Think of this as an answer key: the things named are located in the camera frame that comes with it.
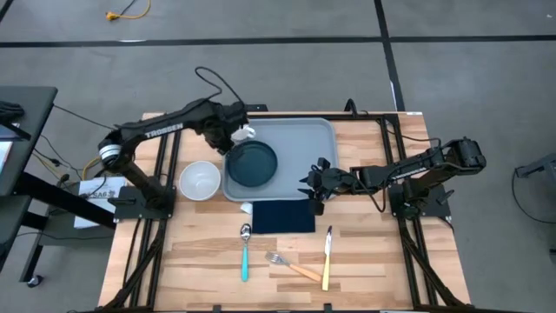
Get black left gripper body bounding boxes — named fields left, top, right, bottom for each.
left=202, top=100, right=249, bottom=156

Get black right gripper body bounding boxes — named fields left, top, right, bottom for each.
left=310, top=156, right=364, bottom=216

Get white ceramic mug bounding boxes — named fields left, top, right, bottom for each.
left=230, top=124, right=257, bottom=144

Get dark blue plate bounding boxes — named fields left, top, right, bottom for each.
left=226, top=140, right=279, bottom=189

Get dark blue cloth napkin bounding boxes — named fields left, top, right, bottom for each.
left=241, top=198, right=317, bottom=235

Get white ceramic bowl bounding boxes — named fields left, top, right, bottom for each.
left=178, top=160, right=222, bottom=202

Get orange handled fork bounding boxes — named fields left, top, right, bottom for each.
left=264, top=250, right=322, bottom=283

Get yellow handled knife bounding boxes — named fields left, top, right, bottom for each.
left=321, top=224, right=334, bottom=292

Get teal handled spoon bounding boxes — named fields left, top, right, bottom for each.
left=240, top=223, right=253, bottom=283

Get grey plastic tray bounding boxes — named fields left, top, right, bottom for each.
left=222, top=117, right=340, bottom=203

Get white paper sheet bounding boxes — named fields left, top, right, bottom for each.
left=73, top=176, right=128, bottom=230

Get black side desk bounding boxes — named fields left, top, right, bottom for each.
left=0, top=85, right=118, bottom=288

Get grey floor stand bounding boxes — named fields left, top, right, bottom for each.
left=514, top=151, right=556, bottom=183

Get black object on desk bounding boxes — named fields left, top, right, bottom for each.
left=0, top=100, right=25, bottom=123

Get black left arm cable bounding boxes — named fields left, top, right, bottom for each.
left=194, top=65, right=247, bottom=105

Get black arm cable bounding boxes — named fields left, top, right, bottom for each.
left=360, top=173, right=392, bottom=214
left=194, top=65, right=247, bottom=105

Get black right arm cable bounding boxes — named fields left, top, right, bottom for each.
left=360, top=173, right=392, bottom=214

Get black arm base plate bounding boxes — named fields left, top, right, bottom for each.
left=113, top=185, right=177, bottom=221
left=388, top=182, right=453, bottom=219

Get yellow floor cable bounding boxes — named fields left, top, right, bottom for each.
left=105, top=0, right=152, bottom=22

